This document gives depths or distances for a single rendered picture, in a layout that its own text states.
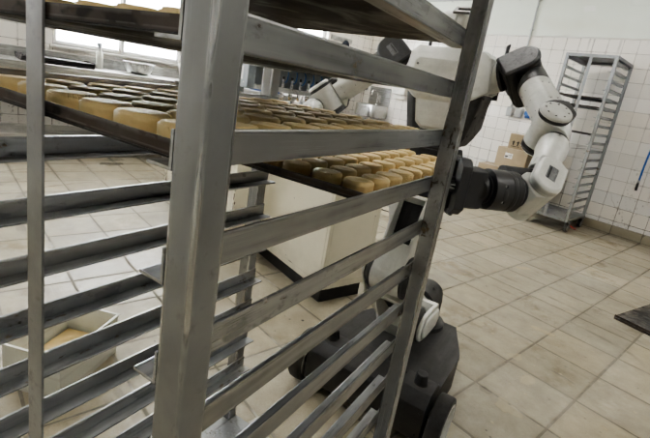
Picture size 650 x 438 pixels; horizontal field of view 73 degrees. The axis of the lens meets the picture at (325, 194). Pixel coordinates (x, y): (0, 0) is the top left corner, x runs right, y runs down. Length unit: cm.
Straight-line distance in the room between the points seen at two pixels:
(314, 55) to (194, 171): 19
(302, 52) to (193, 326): 25
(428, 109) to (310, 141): 102
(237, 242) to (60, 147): 42
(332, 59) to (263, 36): 11
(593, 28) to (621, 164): 159
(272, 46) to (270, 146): 9
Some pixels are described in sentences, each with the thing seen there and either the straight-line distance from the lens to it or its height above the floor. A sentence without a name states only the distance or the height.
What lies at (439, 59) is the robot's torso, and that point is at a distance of 144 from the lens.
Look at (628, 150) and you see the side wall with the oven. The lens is 584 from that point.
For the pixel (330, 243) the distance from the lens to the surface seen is 221.
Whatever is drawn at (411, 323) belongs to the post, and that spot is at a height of 67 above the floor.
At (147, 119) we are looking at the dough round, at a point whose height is 106.
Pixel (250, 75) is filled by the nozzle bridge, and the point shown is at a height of 109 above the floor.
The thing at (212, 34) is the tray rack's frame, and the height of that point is 113.
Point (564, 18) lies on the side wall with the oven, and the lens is 628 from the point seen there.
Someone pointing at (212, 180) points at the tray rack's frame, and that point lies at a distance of 32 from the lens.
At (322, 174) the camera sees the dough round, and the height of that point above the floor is 97.
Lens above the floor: 111
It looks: 14 degrees down
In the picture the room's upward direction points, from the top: 9 degrees clockwise
